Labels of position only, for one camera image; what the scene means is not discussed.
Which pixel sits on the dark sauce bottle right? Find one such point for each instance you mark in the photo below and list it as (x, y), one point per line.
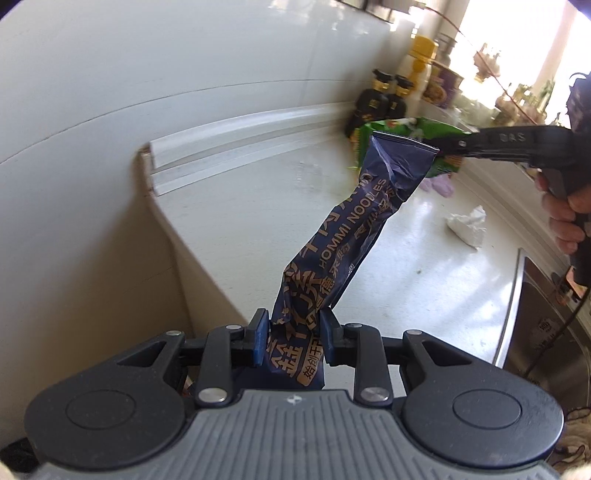
(397, 106)

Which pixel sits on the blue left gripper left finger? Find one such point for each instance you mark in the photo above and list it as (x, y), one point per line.
(256, 337)

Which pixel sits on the white tissue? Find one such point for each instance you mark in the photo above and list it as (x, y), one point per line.
(471, 228)

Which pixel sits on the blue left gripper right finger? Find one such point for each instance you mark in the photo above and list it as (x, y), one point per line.
(331, 335)

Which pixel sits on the glass jar with sprouts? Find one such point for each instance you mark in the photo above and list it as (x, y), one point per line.
(524, 106)

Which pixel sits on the dark blue noodle bag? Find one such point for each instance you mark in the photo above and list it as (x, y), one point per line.
(318, 275)

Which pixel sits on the hanging garlic bunch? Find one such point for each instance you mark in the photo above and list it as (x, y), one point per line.
(486, 64)

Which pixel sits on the steel thermos bottle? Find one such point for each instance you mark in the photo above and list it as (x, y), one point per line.
(446, 44)

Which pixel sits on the dark sauce bottle left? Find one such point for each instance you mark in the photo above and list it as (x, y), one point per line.
(372, 104)

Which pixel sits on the black garbage bag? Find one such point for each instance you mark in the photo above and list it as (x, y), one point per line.
(19, 459)

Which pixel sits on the steel sink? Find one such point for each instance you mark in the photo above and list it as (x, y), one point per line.
(537, 345)

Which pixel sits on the dark sauce bottle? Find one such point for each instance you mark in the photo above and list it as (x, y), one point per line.
(397, 106)
(372, 104)

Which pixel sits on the purple food box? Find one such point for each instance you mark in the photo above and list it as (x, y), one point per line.
(443, 86)

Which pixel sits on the white bottle yellow cap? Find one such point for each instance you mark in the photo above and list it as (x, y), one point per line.
(416, 66)

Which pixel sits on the purple rubber glove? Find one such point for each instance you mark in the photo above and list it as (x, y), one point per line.
(441, 184)

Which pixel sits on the person right hand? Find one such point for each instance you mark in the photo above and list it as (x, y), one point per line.
(562, 215)

